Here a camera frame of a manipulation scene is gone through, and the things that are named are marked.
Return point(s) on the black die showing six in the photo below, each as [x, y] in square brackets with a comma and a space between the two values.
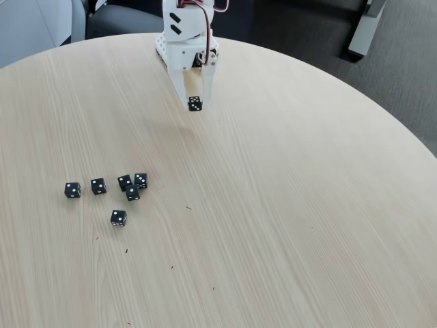
[195, 104]

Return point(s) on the dark office chair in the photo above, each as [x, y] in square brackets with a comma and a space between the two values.
[123, 20]

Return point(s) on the dark upholstered bench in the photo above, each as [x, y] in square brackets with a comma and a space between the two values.
[300, 27]

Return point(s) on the black die showing one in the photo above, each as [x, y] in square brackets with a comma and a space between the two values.
[132, 192]

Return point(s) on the black die showing two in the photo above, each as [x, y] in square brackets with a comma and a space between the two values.
[72, 190]
[118, 218]

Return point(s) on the grey desk leg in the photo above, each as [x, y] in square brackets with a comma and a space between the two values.
[363, 32]

